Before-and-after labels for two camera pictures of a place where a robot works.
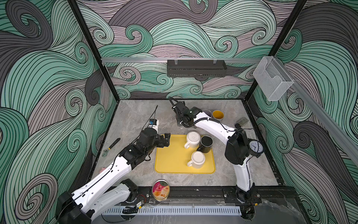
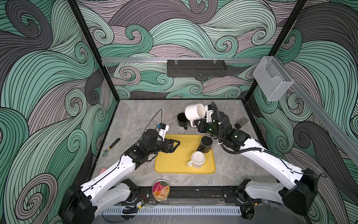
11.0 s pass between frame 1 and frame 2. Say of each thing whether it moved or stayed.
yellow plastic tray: stayed
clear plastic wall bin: stayed
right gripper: moved
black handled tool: stayed
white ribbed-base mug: moved
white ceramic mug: stayed
